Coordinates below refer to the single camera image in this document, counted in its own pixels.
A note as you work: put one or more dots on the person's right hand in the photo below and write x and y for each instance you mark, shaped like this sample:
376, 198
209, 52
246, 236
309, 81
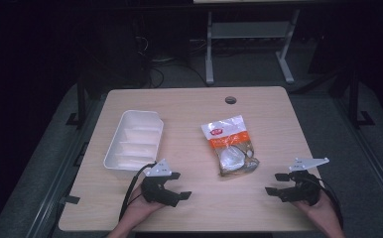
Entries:
318, 211

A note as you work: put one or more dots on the grey metal floor rail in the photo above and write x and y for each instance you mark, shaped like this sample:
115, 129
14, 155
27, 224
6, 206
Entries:
368, 148
63, 172

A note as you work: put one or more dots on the white plastic divided bin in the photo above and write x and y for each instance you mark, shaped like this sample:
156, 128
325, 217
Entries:
135, 142

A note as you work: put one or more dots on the white metal frame table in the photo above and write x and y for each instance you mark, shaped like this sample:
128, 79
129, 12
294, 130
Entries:
245, 29

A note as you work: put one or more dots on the orange and clear snack bag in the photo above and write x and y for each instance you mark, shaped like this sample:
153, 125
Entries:
229, 145

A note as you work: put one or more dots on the black metal stand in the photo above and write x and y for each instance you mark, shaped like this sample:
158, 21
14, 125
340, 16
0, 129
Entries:
354, 99
81, 102

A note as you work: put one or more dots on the grey round table grommet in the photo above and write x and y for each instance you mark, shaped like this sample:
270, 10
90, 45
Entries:
230, 100

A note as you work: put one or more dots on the black table edge bracket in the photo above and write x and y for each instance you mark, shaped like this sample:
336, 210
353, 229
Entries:
69, 199

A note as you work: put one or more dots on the person's left hand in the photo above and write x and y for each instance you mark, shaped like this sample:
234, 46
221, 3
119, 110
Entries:
140, 207

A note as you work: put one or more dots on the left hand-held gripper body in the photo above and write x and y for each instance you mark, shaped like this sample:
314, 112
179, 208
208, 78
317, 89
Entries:
156, 193

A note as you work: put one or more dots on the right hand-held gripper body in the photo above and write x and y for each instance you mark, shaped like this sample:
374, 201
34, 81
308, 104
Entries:
303, 190

